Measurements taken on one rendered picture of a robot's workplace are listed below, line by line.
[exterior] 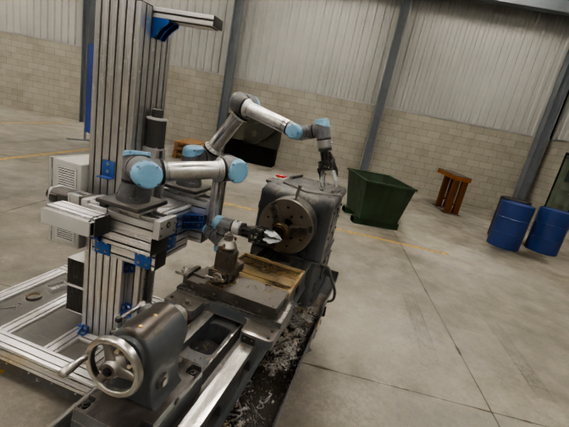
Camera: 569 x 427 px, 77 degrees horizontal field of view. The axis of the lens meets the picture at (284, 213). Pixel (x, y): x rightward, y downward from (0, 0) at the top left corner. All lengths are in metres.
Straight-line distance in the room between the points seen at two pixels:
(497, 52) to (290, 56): 6.05
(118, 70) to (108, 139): 0.33
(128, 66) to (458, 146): 11.28
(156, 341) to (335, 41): 11.56
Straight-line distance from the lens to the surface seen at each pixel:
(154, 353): 0.93
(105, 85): 2.02
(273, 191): 2.13
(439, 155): 12.31
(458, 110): 12.46
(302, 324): 2.05
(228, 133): 2.15
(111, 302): 2.28
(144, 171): 1.57
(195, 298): 1.51
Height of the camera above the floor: 1.68
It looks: 16 degrees down
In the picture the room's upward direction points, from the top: 12 degrees clockwise
